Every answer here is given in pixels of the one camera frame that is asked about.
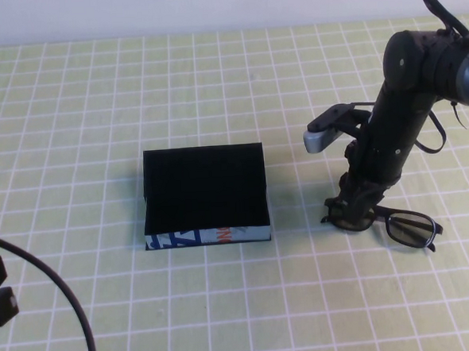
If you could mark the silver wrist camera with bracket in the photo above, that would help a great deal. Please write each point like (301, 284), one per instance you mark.
(316, 140)

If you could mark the green white grid tablecloth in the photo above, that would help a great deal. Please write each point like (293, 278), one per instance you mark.
(226, 303)

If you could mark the black printed glasses case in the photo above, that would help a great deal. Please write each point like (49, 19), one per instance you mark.
(203, 185)

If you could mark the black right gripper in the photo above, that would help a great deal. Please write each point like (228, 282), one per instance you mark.
(373, 167)

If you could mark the black framed glasses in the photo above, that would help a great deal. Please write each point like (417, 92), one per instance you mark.
(411, 228)

